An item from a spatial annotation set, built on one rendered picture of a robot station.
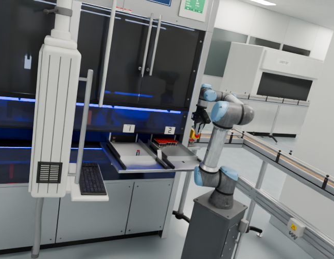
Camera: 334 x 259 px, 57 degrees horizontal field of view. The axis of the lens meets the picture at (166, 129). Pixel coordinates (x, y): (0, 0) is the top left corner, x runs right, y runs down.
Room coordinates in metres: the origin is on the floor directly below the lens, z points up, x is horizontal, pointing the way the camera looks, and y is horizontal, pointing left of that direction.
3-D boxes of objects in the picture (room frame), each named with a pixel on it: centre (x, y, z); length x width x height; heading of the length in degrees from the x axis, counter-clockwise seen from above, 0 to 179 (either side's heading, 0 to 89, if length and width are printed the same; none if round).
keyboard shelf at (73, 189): (1.67, 0.45, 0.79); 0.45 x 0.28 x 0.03; 22
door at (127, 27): (2.08, 0.45, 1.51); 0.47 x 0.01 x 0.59; 119
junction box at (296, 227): (2.17, -1.13, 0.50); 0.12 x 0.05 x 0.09; 29
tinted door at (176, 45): (2.30, 0.05, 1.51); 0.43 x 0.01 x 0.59; 119
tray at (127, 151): (2.08, 0.23, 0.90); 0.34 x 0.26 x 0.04; 29
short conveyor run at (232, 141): (2.74, -0.41, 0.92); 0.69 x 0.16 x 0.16; 119
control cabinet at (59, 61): (1.62, 0.62, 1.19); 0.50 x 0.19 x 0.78; 22
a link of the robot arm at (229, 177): (1.75, -0.41, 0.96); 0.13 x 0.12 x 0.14; 101
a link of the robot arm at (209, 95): (2.04, -0.25, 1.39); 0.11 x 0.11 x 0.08; 11
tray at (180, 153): (2.25, -0.07, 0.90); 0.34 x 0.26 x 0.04; 30
